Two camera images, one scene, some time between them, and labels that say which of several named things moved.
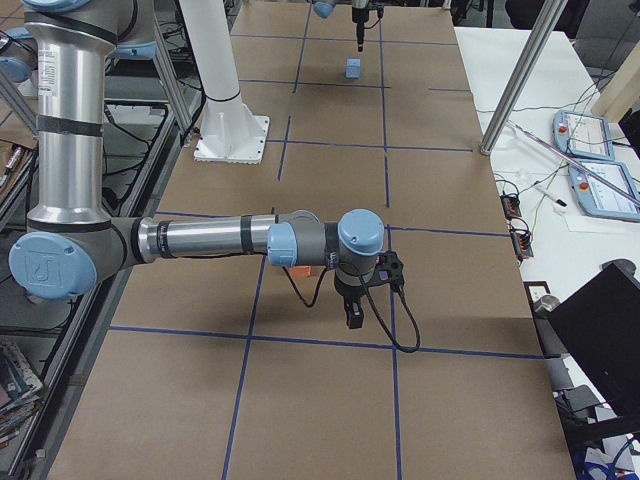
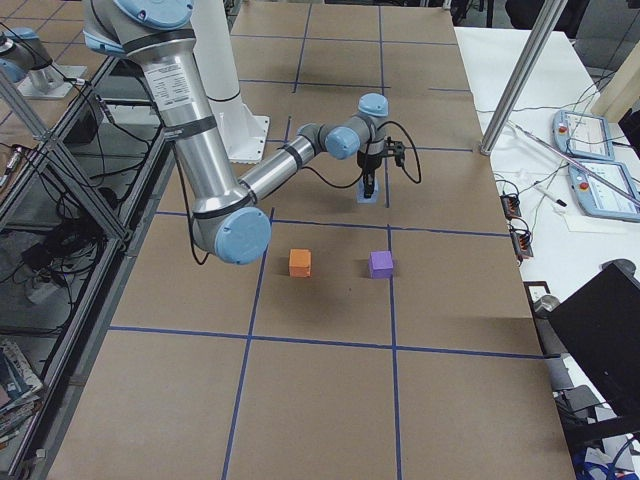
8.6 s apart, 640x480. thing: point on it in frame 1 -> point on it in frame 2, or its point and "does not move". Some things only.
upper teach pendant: [583, 135] does not move
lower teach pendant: [598, 199] does not move
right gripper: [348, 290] -> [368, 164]
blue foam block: [353, 68] -> [361, 192]
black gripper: [389, 270] -> [396, 148]
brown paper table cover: [213, 369] does not move
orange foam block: [301, 271] does not move
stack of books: [20, 392] does not move
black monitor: [599, 325] does not move
